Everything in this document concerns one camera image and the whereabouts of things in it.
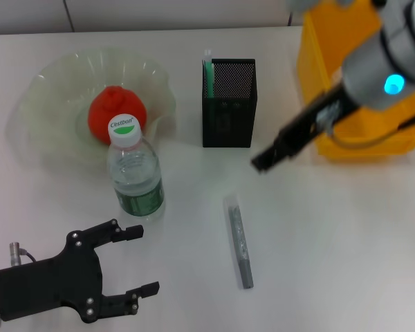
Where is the clear glass fruit plate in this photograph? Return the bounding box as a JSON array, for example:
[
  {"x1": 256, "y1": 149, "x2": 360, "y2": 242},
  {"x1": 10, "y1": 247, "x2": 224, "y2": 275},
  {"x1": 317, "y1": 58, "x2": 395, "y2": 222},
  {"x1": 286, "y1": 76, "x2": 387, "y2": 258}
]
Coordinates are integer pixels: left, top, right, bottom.
[{"x1": 6, "y1": 48, "x2": 178, "y2": 167}]

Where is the green pen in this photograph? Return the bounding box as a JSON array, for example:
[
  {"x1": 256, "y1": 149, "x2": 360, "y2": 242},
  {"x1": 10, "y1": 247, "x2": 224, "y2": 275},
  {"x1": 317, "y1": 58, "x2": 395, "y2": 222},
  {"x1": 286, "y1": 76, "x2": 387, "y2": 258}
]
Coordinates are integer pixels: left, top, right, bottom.
[{"x1": 202, "y1": 48, "x2": 216, "y2": 100}]

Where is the grey pen with clear cap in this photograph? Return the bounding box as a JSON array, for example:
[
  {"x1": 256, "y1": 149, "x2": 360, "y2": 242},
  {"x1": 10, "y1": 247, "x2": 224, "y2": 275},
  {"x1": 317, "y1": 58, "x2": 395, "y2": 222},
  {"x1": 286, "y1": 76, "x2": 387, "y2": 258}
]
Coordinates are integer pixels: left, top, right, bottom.
[{"x1": 223, "y1": 195, "x2": 255, "y2": 290}]

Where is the orange fruit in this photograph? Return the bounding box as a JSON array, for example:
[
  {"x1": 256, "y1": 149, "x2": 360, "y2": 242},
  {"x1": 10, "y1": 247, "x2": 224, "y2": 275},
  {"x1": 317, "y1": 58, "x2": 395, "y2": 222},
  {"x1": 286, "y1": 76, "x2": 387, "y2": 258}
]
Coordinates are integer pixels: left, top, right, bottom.
[{"x1": 87, "y1": 86, "x2": 148, "y2": 145}]

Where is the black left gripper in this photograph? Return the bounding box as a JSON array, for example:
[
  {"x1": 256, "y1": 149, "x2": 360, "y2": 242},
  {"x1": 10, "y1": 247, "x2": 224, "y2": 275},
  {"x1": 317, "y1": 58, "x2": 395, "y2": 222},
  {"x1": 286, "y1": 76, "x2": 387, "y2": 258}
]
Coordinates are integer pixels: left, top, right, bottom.
[{"x1": 0, "y1": 218, "x2": 161, "y2": 325}]

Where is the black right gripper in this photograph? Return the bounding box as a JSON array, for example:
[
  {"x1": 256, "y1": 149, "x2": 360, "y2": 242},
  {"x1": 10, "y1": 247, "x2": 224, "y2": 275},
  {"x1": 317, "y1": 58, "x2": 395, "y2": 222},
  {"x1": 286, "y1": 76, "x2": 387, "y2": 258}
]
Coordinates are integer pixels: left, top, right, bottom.
[{"x1": 250, "y1": 81, "x2": 362, "y2": 175}]

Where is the left gripper cable with connector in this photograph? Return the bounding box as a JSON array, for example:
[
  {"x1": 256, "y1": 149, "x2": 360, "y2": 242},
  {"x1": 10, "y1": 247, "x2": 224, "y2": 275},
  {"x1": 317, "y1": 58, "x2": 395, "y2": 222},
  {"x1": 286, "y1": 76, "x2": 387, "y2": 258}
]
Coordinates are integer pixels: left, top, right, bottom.
[{"x1": 8, "y1": 241, "x2": 39, "y2": 267}]

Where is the gripper cable with connector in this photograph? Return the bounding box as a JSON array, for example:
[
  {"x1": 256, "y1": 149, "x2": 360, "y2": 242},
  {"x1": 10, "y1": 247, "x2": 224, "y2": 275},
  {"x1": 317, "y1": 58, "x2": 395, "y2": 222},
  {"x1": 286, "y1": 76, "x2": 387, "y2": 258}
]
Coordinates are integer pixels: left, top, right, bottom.
[
  {"x1": 316, "y1": 103, "x2": 415, "y2": 150},
  {"x1": 8, "y1": 241, "x2": 39, "y2": 267}
]

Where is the clear green label water bottle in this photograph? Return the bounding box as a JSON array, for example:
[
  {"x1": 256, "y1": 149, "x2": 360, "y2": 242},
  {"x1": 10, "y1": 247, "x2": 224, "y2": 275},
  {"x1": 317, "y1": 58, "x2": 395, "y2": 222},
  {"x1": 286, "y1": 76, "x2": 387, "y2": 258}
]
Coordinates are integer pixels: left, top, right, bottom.
[{"x1": 106, "y1": 113, "x2": 165, "y2": 222}]

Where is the right gripper cable with connector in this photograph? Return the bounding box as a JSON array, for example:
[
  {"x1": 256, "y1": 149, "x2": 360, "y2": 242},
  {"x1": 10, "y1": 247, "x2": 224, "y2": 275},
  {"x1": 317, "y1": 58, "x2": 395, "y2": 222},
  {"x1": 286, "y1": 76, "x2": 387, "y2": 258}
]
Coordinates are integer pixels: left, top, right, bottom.
[{"x1": 316, "y1": 103, "x2": 415, "y2": 150}]

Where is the black mesh pen holder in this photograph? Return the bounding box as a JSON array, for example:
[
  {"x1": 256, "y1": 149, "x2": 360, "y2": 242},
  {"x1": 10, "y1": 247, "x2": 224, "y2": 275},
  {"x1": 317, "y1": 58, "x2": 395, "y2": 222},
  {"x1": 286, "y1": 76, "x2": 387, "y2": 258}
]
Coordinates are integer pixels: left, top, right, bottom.
[{"x1": 202, "y1": 57, "x2": 257, "y2": 149}]

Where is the yellow plastic storage bin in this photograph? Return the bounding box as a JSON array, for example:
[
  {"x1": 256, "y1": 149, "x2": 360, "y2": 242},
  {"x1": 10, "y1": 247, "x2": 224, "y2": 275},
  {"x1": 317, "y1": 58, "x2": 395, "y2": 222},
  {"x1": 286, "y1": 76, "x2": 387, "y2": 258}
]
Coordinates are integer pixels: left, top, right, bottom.
[{"x1": 296, "y1": 0, "x2": 415, "y2": 163}]

